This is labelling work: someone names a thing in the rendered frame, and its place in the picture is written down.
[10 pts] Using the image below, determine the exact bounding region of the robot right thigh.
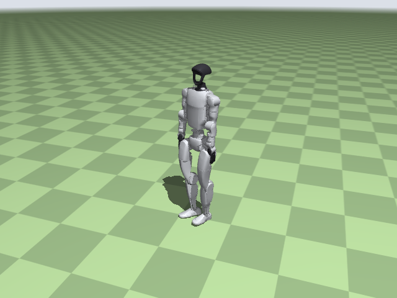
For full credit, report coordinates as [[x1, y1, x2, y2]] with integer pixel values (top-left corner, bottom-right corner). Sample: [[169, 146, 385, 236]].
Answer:
[[179, 138, 199, 184]]

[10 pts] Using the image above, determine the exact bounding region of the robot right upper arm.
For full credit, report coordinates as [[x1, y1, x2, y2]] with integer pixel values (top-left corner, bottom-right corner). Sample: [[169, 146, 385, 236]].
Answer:
[[178, 88, 189, 120]]

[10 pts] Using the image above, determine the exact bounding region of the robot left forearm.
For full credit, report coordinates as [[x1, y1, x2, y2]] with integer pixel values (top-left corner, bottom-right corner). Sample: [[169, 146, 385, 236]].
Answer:
[[206, 124, 216, 154]]

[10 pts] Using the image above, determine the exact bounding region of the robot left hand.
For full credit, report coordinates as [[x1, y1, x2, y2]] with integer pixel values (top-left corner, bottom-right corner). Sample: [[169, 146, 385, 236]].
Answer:
[[208, 148, 216, 164]]

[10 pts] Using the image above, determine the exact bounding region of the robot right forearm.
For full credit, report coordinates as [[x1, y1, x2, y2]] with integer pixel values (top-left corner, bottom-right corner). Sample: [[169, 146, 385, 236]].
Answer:
[[177, 117, 187, 138]]

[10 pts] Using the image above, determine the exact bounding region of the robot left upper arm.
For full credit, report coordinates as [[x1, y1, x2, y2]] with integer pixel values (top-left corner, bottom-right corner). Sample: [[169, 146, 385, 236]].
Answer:
[[205, 94, 220, 131]]

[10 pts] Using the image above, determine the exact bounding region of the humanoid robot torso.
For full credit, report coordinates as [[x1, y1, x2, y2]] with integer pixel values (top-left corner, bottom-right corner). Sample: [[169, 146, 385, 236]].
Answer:
[[186, 86, 213, 151]]

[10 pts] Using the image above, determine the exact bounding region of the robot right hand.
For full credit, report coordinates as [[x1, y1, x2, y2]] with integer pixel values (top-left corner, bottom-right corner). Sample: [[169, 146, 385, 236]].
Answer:
[[177, 134, 185, 145]]

